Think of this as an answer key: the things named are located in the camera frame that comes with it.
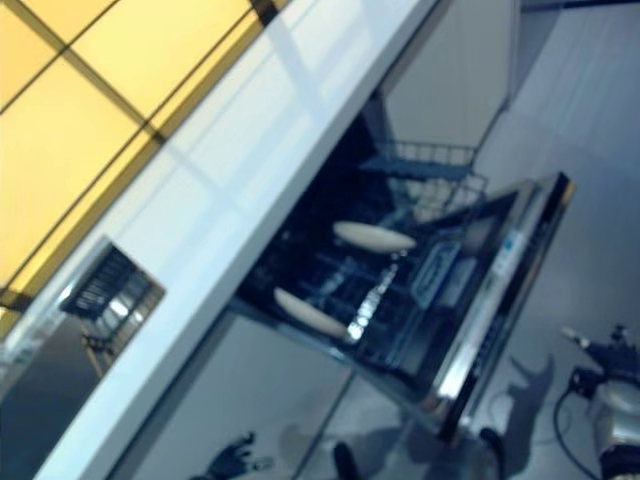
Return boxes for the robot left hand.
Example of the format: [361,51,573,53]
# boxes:
[207,432,275,480]

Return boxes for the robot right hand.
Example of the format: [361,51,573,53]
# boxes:
[562,323,640,375]

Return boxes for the black dishwasher plate rack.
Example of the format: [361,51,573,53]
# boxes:
[238,164,454,384]

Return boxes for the narrow white cabinet door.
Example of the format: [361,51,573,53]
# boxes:
[107,309,364,480]

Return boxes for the black sink drying rack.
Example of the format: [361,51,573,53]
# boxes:
[59,247,166,324]

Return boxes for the stainless steel sink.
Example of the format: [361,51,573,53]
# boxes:
[0,237,167,441]

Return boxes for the white end cabinet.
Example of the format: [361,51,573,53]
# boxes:
[383,0,522,151]

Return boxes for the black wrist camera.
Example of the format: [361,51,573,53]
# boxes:
[569,367,600,400]

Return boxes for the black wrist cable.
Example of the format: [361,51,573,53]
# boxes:
[551,384,604,474]

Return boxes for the black looped cable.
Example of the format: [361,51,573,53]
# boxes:
[479,426,508,480]

